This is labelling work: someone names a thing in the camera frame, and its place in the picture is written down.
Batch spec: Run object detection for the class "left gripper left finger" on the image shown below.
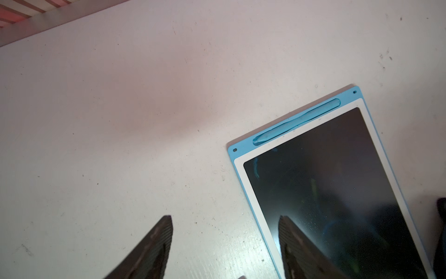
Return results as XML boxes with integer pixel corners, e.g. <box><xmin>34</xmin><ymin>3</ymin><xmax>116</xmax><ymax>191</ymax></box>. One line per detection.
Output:
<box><xmin>106</xmin><ymin>215</ymin><xmax>173</xmax><ymax>279</ymax></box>

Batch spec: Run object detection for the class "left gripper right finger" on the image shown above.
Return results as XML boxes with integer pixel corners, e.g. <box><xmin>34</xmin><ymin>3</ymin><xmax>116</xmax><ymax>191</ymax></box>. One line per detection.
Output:
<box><xmin>278</xmin><ymin>216</ymin><xmax>347</xmax><ymax>279</ymax></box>

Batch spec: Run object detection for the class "blue-edged white drawing tablet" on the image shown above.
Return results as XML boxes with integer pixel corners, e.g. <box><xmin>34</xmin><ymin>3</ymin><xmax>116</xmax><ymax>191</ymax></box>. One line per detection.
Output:
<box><xmin>227</xmin><ymin>85</ymin><xmax>436</xmax><ymax>279</ymax></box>

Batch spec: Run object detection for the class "blue microfibre cloth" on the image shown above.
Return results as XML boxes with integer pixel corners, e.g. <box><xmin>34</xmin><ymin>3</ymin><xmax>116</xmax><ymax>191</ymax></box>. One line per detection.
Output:
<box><xmin>433</xmin><ymin>198</ymin><xmax>446</xmax><ymax>279</ymax></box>

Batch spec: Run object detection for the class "blue tablet stylus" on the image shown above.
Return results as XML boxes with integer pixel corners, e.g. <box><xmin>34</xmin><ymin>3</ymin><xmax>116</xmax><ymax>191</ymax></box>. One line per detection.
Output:
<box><xmin>253</xmin><ymin>98</ymin><xmax>341</xmax><ymax>146</ymax></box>

